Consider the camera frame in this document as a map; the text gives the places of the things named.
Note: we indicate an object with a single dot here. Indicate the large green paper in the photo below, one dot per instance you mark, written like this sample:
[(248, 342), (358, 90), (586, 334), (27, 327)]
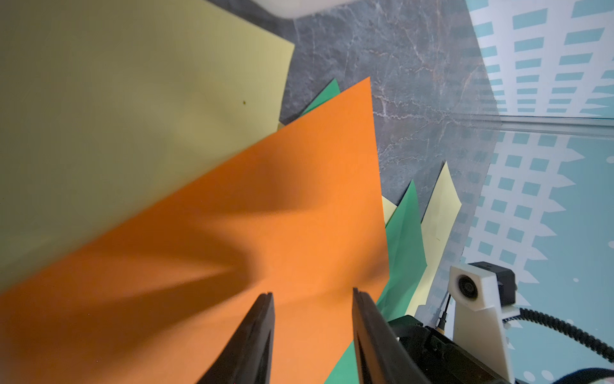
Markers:
[(406, 257)]

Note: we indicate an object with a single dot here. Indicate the middle yellow paper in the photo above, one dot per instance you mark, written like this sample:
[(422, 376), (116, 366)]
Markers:
[(388, 209)]

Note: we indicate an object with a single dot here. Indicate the left yellow paper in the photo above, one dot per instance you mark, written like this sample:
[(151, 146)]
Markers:
[(110, 106)]

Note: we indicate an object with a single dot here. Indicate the right yellow paper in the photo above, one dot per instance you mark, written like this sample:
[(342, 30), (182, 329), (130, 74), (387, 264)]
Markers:
[(436, 226)]

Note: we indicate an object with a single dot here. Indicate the yellow paper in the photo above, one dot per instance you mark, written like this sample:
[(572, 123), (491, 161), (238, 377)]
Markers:
[(110, 106), (436, 226), (388, 209)]

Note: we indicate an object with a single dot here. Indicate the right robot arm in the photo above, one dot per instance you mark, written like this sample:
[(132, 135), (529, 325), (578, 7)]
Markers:
[(545, 350)]

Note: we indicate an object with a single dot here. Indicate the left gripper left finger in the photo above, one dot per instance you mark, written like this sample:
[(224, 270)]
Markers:
[(247, 357)]

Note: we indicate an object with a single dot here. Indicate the white plastic storage box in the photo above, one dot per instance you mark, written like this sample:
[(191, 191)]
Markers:
[(294, 9)]

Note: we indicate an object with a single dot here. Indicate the small green paper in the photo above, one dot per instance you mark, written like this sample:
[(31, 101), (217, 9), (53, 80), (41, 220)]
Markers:
[(331, 90)]

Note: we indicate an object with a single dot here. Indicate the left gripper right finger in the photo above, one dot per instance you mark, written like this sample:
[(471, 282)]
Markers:
[(379, 355)]

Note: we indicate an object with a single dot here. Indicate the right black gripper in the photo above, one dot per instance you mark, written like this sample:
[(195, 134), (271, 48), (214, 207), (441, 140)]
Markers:
[(439, 358)]

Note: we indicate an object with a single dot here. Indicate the orange paper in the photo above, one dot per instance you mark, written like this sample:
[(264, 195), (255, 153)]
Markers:
[(155, 300)]

